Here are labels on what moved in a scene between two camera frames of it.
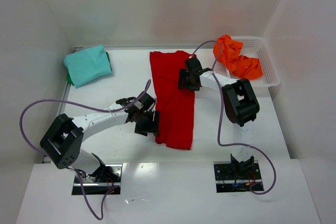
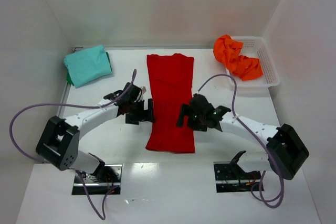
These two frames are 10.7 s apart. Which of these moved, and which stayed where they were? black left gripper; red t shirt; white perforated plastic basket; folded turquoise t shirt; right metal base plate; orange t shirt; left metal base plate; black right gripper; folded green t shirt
Moved: black left gripper; black right gripper; red t shirt
Stayed: orange t shirt; folded green t shirt; left metal base plate; white perforated plastic basket; right metal base plate; folded turquoise t shirt
